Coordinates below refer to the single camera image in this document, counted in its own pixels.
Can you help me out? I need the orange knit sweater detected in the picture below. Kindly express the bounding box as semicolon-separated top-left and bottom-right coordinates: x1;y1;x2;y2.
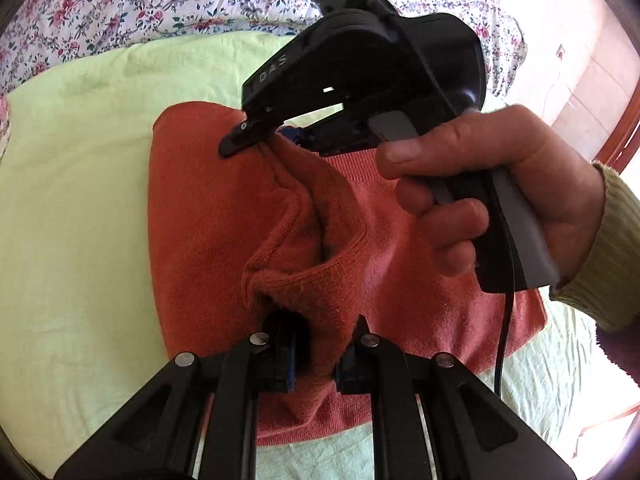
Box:
145;101;548;448

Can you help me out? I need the person's right hand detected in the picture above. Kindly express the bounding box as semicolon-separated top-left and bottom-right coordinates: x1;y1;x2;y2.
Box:
376;105;605;281

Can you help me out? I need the light green bed sheet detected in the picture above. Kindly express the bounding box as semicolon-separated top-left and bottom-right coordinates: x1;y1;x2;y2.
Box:
0;29;612;480

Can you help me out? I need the pastel floral pillowcase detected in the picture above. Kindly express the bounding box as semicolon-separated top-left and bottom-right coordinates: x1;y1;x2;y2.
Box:
0;96;11;158

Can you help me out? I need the black cable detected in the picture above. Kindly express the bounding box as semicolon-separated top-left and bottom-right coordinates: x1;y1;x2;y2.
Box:
493;204;518;401

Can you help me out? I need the red wooden bed frame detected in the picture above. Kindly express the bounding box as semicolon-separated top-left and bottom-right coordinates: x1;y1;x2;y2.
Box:
594;103;639;174

